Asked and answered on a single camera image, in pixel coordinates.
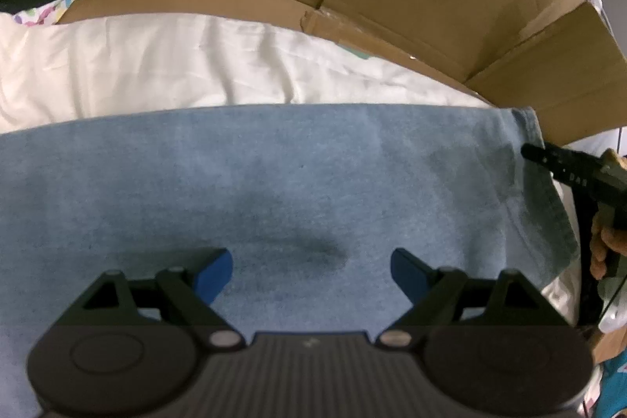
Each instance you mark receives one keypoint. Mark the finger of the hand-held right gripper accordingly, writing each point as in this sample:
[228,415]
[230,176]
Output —
[541,153]

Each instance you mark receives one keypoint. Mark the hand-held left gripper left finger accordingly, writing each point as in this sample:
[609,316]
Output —
[215,273]

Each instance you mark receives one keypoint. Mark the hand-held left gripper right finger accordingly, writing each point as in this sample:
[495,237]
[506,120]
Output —
[406,271]

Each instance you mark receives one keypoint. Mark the light blue jeans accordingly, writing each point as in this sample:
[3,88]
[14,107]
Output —
[294,178]

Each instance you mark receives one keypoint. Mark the person's right hand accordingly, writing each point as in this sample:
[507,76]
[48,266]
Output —
[600,246]

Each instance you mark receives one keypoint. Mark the white printed bed sheet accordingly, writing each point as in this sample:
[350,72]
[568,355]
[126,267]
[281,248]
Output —
[147,65]

